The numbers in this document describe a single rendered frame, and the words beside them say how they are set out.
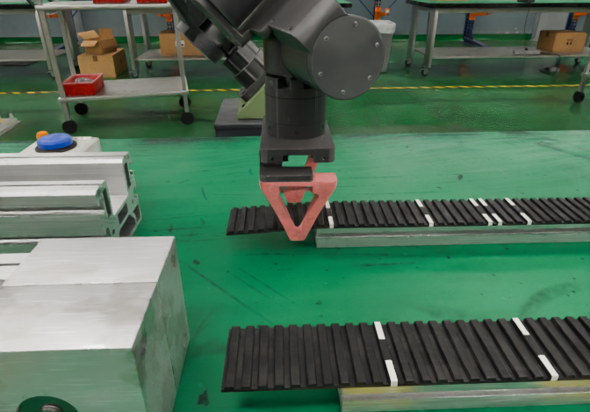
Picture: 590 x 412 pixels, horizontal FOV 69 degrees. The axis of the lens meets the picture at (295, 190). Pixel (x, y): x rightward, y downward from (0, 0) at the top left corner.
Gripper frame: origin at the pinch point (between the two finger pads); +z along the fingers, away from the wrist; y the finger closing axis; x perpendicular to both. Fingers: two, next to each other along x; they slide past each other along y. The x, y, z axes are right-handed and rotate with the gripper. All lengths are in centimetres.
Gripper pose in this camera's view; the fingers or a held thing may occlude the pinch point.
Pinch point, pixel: (295, 213)
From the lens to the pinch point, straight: 45.3
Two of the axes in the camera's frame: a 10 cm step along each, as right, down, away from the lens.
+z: 0.0, 9.0, 4.5
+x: 10.0, -0.2, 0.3
